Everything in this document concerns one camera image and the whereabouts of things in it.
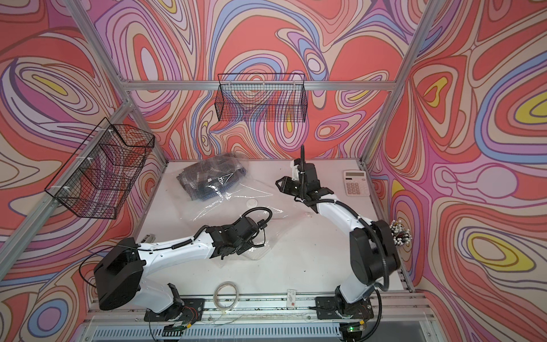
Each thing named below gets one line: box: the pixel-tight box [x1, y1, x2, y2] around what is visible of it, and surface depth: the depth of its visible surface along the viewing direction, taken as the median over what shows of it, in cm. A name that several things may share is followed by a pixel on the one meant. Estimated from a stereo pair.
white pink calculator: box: [343, 169, 370, 197], surface depth 110 cm
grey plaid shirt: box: [176, 154, 247, 201], surface depth 108 cm
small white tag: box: [286, 288, 297, 310], surface depth 76 cm
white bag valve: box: [246, 198, 258, 209], surface depth 103 cm
